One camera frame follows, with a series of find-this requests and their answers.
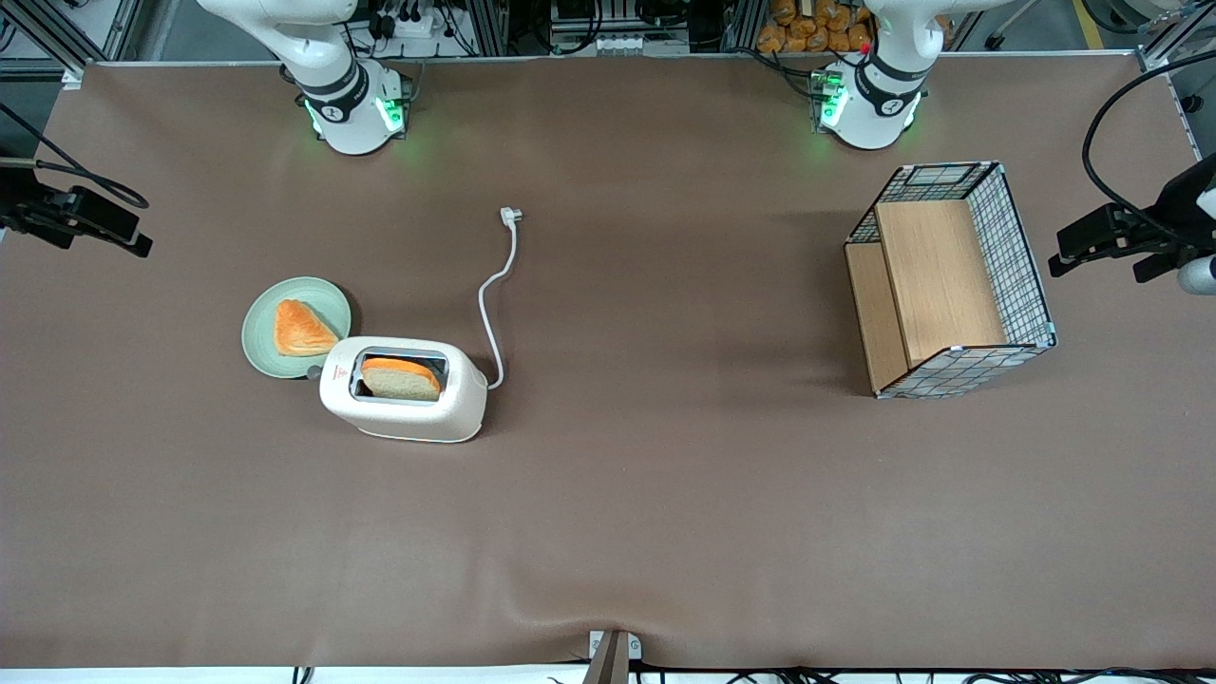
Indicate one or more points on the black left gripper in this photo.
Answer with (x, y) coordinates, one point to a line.
(1174, 209)

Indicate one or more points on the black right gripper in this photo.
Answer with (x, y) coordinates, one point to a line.
(21, 206)

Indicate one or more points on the white two-slot toaster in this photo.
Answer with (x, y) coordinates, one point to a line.
(465, 399)

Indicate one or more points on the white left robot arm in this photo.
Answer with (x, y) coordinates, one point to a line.
(869, 114)

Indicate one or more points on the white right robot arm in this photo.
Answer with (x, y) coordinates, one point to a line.
(347, 104)

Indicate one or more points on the wooden stepped shelf insert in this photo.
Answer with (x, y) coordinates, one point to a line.
(936, 285)

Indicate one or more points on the pale green round plate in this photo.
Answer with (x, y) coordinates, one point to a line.
(318, 290)

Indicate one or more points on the triangular orange bread piece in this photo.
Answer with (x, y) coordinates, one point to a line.
(302, 331)

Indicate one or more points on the aluminium corner profile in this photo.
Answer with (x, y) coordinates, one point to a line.
(1183, 33)

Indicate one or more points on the toast slice with orange crust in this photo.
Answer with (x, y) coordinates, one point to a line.
(399, 380)

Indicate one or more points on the orange bread props pile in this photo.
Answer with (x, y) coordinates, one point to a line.
(798, 28)

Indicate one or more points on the white power strip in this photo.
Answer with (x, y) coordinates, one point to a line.
(418, 24)

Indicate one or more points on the aluminium equipment rack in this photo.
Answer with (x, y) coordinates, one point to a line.
(484, 24)

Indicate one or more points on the brown table cover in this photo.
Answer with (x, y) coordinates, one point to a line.
(665, 475)

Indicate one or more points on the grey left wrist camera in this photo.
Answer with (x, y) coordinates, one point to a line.
(1199, 275)

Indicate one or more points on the aluminium frame strut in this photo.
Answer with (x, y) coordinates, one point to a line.
(52, 38)

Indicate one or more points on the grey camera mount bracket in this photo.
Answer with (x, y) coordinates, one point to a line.
(613, 660)

